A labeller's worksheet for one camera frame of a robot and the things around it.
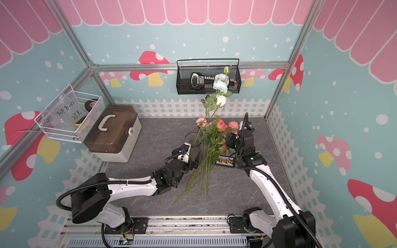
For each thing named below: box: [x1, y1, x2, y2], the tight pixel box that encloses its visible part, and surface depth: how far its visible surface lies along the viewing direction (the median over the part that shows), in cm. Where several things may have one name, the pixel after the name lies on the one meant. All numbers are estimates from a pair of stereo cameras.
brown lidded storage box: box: [83, 104, 143, 163], surface depth 92 cm
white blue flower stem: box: [200, 66, 234, 110], surface depth 75 cm
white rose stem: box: [207, 94, 227, 124], surface depth 74 cm
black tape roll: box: [84, 98, 99, 113], surface depth 82 cm
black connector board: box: [214, 155, 236, 168], surface depth 96 cm
